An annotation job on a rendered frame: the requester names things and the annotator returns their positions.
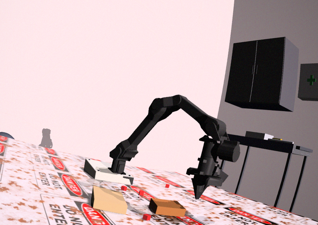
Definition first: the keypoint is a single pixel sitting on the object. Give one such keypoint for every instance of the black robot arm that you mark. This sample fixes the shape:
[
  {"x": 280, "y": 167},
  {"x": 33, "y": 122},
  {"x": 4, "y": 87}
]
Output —
[{"x": 159, "y": 110}]

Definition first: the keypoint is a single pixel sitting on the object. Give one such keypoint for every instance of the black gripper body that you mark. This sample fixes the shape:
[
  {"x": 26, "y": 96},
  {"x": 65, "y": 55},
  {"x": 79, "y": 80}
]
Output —
[{"x": 204, "y": 171}]

